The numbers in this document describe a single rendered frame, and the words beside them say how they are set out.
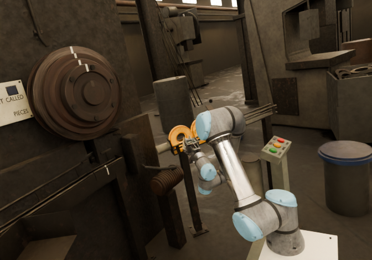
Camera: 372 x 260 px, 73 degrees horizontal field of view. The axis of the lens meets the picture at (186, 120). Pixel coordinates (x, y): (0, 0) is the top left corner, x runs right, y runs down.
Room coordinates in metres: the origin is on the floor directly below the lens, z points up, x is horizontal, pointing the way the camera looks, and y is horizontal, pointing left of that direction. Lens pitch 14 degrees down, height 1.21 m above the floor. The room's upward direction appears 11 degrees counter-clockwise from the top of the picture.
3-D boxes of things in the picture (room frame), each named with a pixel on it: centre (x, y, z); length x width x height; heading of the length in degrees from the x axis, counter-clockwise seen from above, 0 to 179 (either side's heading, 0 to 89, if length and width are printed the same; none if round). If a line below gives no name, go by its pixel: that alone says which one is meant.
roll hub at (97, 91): (1.23, 0.43, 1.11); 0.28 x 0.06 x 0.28; 141
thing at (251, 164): (1.43, -0.35, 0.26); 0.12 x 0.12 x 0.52
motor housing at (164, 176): (1.47, 0.19, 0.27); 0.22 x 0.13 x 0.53; 141
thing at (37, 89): (1.30, 0.50, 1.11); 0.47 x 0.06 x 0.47; 141
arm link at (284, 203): (0.88, -0.31, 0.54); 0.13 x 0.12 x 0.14; 113
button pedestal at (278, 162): (1.36, -0.50, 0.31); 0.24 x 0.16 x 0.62; 141
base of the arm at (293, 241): (0.87, -0.31, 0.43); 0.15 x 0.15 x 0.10
